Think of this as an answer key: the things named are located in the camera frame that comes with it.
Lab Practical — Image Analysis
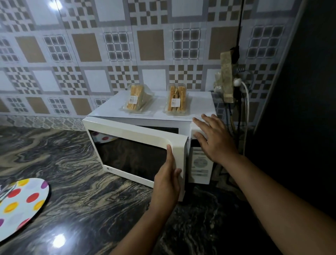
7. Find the person's right hand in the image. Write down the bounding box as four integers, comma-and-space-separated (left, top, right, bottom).
192, 113, 240, 165

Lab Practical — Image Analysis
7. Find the person's left hand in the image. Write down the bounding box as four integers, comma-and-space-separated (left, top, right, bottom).
149, 144, 182, 215

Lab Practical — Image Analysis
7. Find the white microwave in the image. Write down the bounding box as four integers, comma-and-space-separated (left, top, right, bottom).
82, 90, 218, 203

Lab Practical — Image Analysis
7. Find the triangle sandwich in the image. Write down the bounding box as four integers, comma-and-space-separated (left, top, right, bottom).
122, 83, 155, 115
163, 84, 191, 116

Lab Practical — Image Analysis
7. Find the polka dot plate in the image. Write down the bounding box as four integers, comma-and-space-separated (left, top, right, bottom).
0, 178, 50, 243

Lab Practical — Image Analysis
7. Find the person's right forearm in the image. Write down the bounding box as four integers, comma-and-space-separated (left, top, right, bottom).
222, 153, 336, 255

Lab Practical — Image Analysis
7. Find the person's left forearm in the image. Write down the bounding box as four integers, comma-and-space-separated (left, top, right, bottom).
109, 207, 175, 255

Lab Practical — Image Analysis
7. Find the white plug cable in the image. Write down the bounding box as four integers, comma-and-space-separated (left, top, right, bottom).
233, 77, 250, 156

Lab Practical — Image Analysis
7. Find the beige wall power strip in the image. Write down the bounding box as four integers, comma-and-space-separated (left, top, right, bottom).
220, 50, 234, 104

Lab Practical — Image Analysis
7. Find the black wall cable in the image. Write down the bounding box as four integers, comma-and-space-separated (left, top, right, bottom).
230, 0, 246, 64

